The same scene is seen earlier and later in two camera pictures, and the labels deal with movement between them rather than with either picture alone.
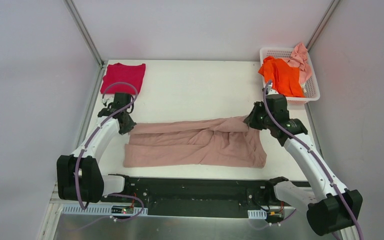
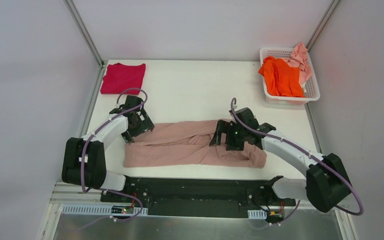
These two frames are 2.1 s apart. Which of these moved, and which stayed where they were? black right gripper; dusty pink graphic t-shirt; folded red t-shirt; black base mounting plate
Moved: black right gripper
Stayed: black base mounting plate; folded red t-shirt; dusty pink graphic t-shirt
